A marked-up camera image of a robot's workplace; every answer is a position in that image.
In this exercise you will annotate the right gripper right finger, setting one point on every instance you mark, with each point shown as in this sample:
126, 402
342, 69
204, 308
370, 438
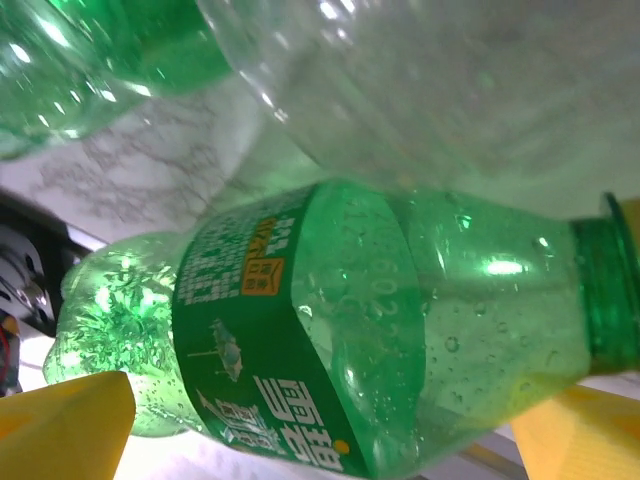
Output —
585, 440

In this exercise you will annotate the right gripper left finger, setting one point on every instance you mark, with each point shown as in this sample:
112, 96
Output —
60, 435

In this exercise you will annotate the green soda bottle yellow cap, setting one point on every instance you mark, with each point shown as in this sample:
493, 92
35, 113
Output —
350, 325
75, 75

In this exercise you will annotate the clear bottle green cap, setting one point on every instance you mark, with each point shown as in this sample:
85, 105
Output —
450, 100

